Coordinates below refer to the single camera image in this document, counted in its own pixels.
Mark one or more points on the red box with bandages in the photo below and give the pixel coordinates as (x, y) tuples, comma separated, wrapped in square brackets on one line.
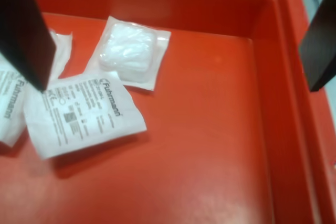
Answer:
[(197, 142)]

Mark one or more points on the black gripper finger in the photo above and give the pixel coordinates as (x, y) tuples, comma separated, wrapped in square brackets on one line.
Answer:
[(23, 37), (323, 51)]

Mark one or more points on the white bandage pack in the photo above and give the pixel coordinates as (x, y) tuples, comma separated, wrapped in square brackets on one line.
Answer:
[(78, 119), (10, 108), (63, 51), (126, 48)]

